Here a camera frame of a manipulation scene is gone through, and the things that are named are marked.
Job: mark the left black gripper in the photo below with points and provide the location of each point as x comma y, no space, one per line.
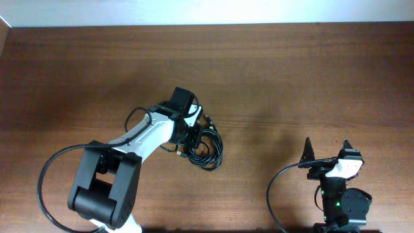
193,139

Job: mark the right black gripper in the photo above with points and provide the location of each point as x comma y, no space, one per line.
317,172

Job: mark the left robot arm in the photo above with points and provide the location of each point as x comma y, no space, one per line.
105,185

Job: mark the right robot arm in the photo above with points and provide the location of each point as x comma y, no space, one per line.
344,209

